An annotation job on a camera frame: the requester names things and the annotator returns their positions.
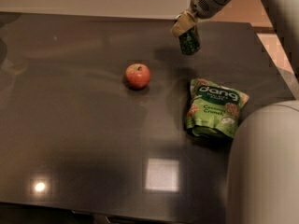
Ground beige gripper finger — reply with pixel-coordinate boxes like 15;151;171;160
170;11;197;37

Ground green soda can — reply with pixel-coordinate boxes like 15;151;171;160
178;26;201;55

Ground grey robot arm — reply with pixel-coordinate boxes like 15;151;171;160
172;0;299;224

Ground red apple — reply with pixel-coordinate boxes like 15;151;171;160
125;63;150;90

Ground green dang chips bag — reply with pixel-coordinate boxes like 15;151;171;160
185;78;249;139

